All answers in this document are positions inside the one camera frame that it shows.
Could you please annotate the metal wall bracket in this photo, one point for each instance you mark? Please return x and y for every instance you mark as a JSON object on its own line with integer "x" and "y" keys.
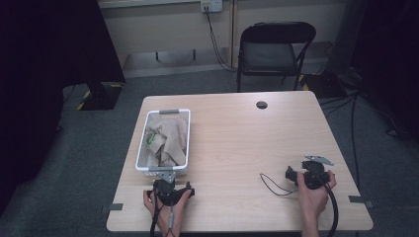
{"x": 174, "y": 59}

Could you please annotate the grey tape strip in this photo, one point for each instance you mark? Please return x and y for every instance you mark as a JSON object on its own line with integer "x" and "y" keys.
{"x": 113, "y": 207}
{"x": 357, "y": 199}

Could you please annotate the person's left hand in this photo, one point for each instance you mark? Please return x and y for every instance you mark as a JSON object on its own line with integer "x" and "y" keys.
{"x": 169, "y": 215}

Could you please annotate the beige garment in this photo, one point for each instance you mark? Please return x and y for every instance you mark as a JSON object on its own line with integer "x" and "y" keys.
{"x": 169, "y": 140}

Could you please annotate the white wall socket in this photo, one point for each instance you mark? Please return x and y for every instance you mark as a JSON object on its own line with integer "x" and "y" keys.
{"x": 211, "y": 5}

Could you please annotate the black folding chair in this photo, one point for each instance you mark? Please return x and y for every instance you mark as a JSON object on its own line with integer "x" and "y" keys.
{"x": 268, "y": 56}

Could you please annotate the black stand base yellow stripes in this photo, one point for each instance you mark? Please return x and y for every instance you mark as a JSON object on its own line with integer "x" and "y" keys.
{"x": 324, "y": 85}
{"x": 100, "y": 97}

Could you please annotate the black curtain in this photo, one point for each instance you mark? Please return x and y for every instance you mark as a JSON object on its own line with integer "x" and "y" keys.
{"x": 42, "y": 65}
{"x": 388, "y": 59}

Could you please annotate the person's right hand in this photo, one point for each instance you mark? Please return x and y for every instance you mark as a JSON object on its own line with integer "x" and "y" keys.
{"x": 311, "y": 200}

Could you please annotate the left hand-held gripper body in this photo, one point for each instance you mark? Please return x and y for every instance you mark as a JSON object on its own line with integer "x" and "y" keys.
{"x": 166, "y": 192}

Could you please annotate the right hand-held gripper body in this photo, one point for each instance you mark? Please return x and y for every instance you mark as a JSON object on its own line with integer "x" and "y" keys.
{"x": 314, "y": 177}

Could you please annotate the white plastic basket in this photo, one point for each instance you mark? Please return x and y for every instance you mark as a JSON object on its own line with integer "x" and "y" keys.
{"x": 142, "y": 154}

